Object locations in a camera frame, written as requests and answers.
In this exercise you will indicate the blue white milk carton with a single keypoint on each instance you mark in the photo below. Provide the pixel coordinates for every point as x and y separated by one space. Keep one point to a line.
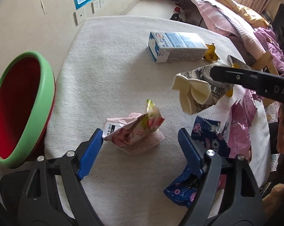
177 44

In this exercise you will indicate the black shoe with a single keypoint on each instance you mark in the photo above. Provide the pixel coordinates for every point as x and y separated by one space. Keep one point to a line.
176 17

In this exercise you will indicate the pink drink carton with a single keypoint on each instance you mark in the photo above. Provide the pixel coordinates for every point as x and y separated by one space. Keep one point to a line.
132 131

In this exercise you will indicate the red shoe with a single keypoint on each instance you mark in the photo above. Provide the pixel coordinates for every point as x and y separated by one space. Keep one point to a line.
178 4
177 10

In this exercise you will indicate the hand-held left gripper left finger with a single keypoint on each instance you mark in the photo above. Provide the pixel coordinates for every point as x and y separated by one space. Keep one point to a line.
91 150

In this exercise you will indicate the crushed printed paper cup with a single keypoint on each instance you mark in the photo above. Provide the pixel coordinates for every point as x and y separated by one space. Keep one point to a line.
193 91

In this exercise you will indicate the small white wall socket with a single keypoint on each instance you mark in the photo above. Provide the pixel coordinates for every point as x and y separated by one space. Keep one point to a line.
102 1

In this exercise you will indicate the purple garment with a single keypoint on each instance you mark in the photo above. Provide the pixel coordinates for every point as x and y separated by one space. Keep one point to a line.
273 49

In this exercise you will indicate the pink plastic bag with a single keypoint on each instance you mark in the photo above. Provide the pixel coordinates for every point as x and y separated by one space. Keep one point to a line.
240 127

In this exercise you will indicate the bed with pink sheet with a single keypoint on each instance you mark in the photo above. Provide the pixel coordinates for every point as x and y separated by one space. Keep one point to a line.
217 16

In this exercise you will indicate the navy blue snack wrapper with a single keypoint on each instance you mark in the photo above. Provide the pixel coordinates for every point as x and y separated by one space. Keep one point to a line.
204 131

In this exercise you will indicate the yellow pillow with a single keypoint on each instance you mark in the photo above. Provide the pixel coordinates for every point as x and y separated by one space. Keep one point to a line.
238 7

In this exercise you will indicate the large white wall socket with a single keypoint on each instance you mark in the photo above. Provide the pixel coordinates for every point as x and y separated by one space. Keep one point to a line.
96 6

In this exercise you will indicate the yellow snack wrapper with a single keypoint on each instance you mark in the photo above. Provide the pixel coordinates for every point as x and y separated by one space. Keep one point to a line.
211 54

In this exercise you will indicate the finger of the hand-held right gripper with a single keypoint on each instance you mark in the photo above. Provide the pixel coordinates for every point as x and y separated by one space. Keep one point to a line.
231 76

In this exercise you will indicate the white table cloth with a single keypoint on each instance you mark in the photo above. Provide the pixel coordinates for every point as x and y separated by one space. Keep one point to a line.
109 75

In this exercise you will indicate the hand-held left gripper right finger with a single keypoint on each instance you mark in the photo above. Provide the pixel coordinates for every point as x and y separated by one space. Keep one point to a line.
190 150

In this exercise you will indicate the light wooden frame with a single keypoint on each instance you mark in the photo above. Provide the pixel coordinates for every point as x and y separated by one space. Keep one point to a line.
265 60

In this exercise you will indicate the red bin with green rim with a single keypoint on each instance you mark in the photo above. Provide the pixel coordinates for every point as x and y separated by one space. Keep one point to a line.
17 103

